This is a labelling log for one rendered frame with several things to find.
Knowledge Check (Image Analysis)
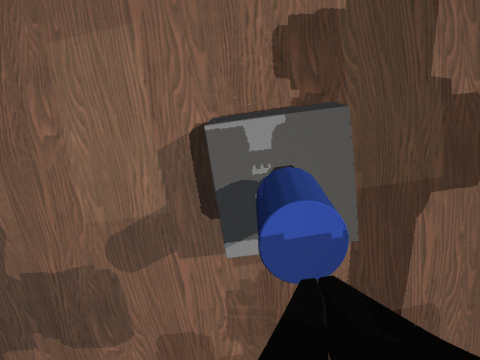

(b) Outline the blue cylinder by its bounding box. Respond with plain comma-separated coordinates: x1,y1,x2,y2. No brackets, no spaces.
256,168,349,284

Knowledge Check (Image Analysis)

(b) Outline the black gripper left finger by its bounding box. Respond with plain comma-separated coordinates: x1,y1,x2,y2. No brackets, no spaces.
257,279,329,360

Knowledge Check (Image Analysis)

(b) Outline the grey square block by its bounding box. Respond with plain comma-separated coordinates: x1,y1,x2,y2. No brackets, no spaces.
204,101,359,259

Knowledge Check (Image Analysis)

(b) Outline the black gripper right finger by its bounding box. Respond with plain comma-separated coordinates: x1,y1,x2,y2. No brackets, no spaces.
317,275,480,360

